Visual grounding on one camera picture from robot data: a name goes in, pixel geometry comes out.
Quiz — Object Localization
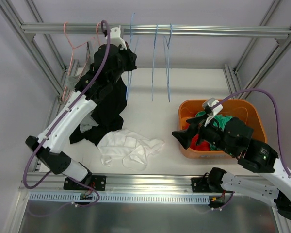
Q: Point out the green tank top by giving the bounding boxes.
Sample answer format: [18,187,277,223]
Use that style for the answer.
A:
[195,111,233,151]

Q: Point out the red tank top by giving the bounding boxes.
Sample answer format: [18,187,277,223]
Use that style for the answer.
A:
[190,134,210,151]

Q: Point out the blue hanger of white top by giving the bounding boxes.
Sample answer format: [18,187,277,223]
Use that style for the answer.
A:
[126,12,139,101]

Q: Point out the blue hanger of red top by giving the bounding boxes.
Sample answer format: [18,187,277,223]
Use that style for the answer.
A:
[163,24,173,102]

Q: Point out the blue hanger of green top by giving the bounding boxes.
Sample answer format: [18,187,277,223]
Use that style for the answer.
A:
[151,24,158,102]

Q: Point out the white tank top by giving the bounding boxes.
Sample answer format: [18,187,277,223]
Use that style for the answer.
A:
[97,129,164,171]

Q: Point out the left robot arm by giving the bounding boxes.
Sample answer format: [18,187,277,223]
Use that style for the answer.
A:
[26,42,137,190]

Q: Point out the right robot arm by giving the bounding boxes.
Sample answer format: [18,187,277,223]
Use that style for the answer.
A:
[172,115,291,220]

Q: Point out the black tank top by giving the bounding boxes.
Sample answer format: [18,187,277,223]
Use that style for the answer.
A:
[69,78,127,145]

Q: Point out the pink hanger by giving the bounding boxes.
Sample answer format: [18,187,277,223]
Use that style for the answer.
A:
[62,22,96,102]
[87,23,102,64]

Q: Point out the grey tank top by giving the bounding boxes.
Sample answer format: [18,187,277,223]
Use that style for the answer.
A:
[65,38,99,133]

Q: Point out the orange plastic basket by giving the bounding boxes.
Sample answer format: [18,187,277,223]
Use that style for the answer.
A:
[178,99,267,159]

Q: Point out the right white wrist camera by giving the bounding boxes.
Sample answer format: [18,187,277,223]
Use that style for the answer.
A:
[202,98,223,127]

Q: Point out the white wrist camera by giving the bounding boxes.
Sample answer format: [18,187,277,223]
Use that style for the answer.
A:
[202,98,223,127]
[103,26,128,50]

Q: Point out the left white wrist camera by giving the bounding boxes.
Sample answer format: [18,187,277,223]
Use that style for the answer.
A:
[103,26,128,50]

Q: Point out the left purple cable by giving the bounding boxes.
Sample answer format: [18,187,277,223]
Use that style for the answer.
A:
[23,19,110,189]

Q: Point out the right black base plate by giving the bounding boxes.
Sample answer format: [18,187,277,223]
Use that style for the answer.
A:
[191,177,222,193]

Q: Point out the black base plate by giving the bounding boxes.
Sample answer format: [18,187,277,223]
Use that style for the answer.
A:
[63,175,107,191]
[191,177,222,193]

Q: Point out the aluminium frame posts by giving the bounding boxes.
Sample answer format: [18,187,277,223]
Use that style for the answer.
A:
[0,0,291,102]

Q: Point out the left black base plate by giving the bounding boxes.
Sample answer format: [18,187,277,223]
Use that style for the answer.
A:
[63,175,107,191]

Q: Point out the aluminium hanging rail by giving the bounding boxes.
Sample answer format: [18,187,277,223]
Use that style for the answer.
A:
[21,22,291,39]

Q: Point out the white slotted cable duct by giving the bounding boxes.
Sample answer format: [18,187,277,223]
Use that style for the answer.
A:
[29,192,210,205]

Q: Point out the aluminium front rail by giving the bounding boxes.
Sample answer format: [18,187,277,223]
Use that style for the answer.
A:
[18,172,272,192]

